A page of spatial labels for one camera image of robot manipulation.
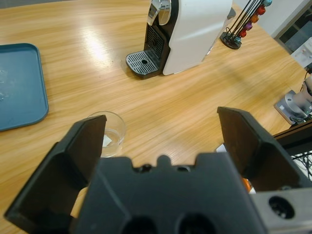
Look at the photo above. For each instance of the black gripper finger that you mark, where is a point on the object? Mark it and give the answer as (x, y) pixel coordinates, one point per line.
(256, 151)
(61, 170)

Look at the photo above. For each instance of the clear glass cup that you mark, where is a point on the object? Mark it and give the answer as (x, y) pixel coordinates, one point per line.
(117, 136)

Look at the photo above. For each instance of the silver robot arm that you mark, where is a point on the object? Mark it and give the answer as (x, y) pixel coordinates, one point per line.
(307, 85)

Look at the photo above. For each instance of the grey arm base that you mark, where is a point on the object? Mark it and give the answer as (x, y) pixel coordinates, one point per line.
(287, 102)

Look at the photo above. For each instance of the teal coffee capsule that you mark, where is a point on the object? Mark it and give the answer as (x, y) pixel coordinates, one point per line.
(238, 39)
(268, 2)

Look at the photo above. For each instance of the red coffee capsule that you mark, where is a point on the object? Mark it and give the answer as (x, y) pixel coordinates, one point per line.
(243, 33)
(261, 9)

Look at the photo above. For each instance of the purple coffee capsule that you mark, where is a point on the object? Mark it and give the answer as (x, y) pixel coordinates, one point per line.
(249, 25)

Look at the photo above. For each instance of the white capsule coffee machine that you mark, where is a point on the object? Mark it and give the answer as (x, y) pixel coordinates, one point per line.
(195, 36)

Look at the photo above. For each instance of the orange coffee capsule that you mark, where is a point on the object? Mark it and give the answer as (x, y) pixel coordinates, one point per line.
(255, 17)

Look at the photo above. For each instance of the teal plastic tray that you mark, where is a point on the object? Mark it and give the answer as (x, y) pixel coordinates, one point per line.
(19, 85)

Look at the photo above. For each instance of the white background box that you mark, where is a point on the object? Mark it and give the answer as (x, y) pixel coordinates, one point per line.
(303, 56)

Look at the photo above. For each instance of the grey glass cabinet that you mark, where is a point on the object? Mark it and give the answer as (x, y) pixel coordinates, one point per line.
(292, 31)

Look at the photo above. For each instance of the metal drip tray grille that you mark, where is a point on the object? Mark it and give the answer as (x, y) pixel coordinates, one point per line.
(142, 62)

